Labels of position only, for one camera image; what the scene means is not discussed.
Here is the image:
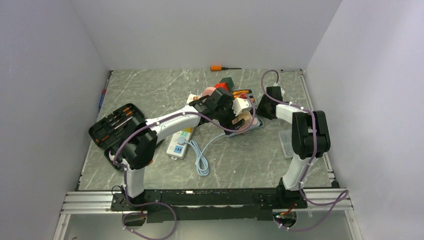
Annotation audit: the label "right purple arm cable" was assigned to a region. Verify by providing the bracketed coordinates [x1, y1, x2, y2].
[259, 68, 350, 233]

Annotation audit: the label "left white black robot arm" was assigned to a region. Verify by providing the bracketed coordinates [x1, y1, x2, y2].
[112, 87, 251, 210]

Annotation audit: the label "orange handled screwdriver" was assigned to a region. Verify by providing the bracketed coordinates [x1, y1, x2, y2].
[209, 65, 241, 72]

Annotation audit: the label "black aluminium base frame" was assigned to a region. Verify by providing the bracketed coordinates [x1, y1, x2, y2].
[61, 187, 344, 225]

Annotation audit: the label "clear plastic screw box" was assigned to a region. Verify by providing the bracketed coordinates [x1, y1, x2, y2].
[278, 130, 295, 159]

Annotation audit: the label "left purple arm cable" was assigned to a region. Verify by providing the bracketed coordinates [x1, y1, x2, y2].
[111, 94, 258, 240]

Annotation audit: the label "white power strip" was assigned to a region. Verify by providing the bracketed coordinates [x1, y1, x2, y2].
[166, 127, 194, 161]

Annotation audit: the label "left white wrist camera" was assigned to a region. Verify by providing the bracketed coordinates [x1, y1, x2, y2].
[232, 97, 252, 117]

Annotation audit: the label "blue red pen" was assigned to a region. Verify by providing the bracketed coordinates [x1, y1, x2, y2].
[98, 77, 110, 110]

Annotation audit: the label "light blue coiled cable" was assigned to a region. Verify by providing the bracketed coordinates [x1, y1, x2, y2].
[185, 130, 229, 177]

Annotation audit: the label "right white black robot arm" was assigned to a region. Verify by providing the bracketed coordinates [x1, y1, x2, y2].
[256, 86, 331, 208]

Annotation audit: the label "black tool case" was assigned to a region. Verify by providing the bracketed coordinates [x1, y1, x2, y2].
[88, 103, 162, 172]

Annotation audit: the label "red cube adapter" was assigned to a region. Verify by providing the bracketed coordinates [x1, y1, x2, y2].
[214, 82, 230, 92]

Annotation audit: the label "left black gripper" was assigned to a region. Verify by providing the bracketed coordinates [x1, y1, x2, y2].
[214, 96, 246, 135]

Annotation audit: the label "dark green cube adapter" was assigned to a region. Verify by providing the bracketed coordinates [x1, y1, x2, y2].
[219, 77, 234, 90]

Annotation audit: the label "light blue power strip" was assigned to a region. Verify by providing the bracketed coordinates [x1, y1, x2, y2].
[227, 118, 264, 138]

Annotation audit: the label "orange handled pliers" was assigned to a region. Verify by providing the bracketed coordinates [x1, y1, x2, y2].
[232, 89, 255, 102]

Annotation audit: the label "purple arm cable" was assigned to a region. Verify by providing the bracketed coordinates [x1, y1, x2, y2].
[259, 68, 350, 233]
[111, 94, 258, 240]

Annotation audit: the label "tan wooden cube adapter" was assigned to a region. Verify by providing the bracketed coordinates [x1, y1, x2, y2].
[231, 111, 252, 130]

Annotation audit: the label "grey tool case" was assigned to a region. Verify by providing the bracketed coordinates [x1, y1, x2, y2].
[231, 87, 266, 137]

